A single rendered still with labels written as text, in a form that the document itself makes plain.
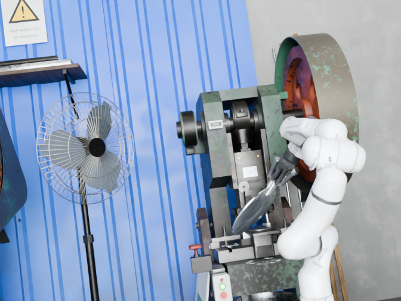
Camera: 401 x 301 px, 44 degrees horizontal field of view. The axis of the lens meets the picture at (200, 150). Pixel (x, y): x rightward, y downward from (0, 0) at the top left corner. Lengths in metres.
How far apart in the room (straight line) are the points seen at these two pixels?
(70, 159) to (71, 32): 1.59
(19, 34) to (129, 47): 0.80
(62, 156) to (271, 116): 1.06
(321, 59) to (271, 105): 0.34
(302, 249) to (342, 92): 0.86
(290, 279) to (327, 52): 1.08
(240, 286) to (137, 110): 1.80
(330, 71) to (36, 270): 2.50
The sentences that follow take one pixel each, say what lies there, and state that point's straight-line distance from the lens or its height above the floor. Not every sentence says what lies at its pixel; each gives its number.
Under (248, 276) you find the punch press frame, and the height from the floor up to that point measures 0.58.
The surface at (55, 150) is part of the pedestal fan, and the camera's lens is 2.58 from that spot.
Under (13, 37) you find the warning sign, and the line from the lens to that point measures 4.00.
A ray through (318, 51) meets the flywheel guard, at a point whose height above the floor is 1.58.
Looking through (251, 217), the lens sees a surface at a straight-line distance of 2.43.
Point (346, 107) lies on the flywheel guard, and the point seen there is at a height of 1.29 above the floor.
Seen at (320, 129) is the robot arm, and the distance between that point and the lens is 1.85.
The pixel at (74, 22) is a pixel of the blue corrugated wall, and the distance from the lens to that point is 3.97.
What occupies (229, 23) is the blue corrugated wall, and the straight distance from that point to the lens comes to 3.92.
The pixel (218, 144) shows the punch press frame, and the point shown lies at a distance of 2.49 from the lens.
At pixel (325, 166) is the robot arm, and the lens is 1.74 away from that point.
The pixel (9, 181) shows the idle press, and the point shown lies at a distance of 3.04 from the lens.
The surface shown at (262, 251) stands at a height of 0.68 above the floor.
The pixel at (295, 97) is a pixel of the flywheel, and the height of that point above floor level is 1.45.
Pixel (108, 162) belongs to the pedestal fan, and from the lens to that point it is 2.72.
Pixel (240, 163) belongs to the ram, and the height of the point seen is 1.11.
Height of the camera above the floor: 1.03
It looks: 4 degrees up
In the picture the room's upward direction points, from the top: 8 degrees counter-clockwise
